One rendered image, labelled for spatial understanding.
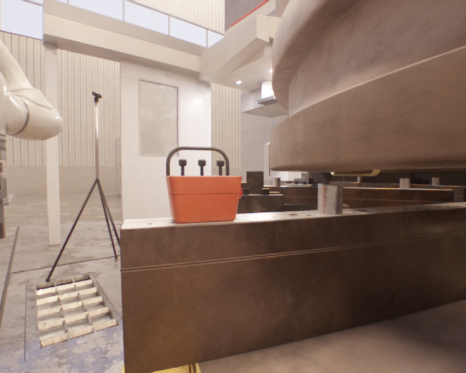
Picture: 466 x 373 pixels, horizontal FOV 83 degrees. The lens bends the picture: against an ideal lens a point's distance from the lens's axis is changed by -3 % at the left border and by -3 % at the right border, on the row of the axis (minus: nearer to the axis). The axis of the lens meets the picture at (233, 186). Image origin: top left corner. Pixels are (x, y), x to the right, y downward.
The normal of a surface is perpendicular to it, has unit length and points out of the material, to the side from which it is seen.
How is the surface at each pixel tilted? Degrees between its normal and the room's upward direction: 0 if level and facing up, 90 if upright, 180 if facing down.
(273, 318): 90
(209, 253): 90
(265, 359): 0
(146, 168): 90
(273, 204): 90
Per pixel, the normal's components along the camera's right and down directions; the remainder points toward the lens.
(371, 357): 0.00, -1.00
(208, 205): 0.30, 0.16
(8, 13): 0.61, 0.04
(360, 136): -0.94, 0.01
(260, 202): -0.07, 0.04
